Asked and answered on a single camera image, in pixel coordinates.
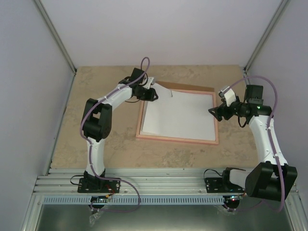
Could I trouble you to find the pink wooden picture frame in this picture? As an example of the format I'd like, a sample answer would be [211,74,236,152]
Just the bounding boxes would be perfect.
[136,89,219,146]

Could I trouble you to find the left aluminium corner post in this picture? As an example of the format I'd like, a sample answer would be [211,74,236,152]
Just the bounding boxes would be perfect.
[33,0,77,75]

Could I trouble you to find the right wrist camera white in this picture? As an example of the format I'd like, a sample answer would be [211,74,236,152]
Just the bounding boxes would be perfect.
[218,86,236,107]

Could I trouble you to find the brown cardboard backing board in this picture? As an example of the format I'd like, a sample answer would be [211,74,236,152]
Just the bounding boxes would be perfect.
[156,81,214,92]

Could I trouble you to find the slotted grey cable duct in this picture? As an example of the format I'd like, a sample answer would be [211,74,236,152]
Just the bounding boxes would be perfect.
[43,195,225,205]

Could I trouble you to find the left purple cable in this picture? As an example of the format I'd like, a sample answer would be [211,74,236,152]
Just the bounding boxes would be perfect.
[80,56,141,214]

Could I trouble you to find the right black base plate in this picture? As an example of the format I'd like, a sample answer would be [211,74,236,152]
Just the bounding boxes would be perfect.
[204,177,244,193]

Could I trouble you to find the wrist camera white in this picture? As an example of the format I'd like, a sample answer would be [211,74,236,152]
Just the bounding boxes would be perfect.
[143,77,155,89]
[218,86,236,107]

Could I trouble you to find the controller circuit board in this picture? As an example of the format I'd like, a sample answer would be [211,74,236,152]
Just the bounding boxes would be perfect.
[225,194,244,202]
[90,194,113,204]

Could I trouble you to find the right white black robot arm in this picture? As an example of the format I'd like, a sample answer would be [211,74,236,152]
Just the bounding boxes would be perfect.
[208,85,297,201]

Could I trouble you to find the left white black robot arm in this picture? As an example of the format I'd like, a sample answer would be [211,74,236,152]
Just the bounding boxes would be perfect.
[77,68,158,193]

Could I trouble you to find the aluminium rail base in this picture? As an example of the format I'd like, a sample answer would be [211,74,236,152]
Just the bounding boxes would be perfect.
[33,160,299,196]

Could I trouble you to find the right controller circuit board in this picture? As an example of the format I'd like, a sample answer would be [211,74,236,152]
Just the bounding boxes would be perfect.
[225,194,244,202]

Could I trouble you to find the sunset landscape photo print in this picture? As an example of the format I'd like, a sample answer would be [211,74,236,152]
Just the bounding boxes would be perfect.
[141,81,216,142]

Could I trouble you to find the left controller circuit board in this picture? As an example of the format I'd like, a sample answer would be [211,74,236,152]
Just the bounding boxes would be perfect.
[90,194,113,204]

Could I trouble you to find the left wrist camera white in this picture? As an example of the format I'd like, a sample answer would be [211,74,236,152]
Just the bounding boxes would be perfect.
[143,77,155,89]

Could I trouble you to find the right aluminium corner post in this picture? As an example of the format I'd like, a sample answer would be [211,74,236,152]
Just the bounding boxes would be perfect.
[243,0,291,75]

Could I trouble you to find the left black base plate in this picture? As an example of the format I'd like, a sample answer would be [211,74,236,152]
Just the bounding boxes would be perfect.
[77,178,120,194]

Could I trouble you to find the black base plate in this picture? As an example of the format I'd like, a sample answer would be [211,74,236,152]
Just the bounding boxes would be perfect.
[204,177,244,193]
[77,178,120,194]

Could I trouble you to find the aluminium corner post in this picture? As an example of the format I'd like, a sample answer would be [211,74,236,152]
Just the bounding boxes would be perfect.
[33,0,77,75]
[243,0,291,75]

